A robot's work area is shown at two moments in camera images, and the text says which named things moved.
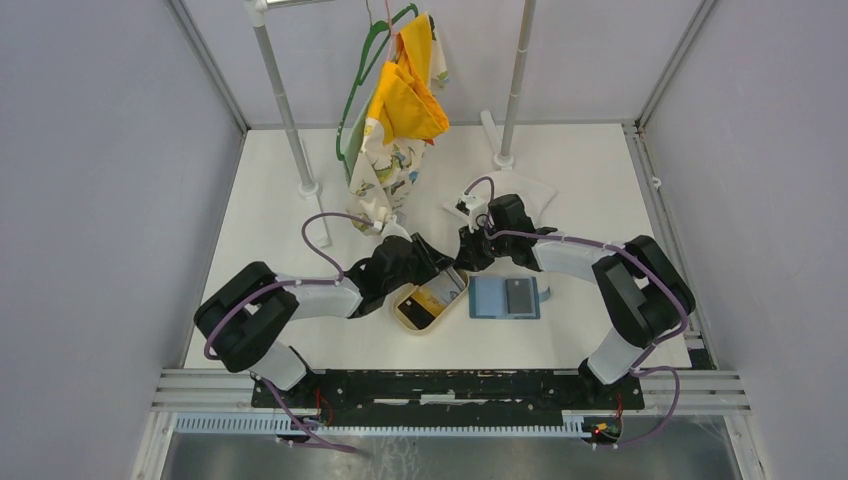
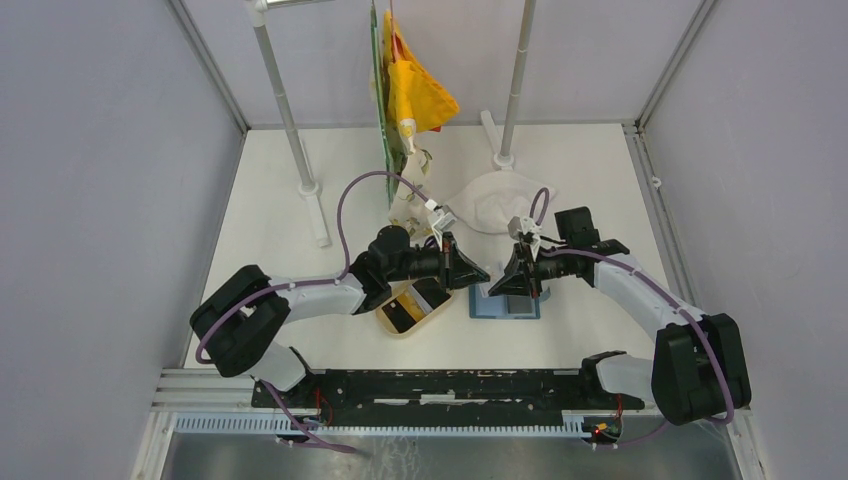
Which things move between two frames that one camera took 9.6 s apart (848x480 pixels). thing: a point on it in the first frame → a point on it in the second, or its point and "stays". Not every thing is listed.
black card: x=519 y=294 stays
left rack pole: x=257 y=13 stays
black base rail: x=449 y=398 stays
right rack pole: x=500 y=141 stays
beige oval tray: x=400 y=294 → x=410 y=303
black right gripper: x=468 y=256 → x=517 y=274
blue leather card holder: x=506 y=297 stays
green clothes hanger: x=388 y=25 → x=387 y=150
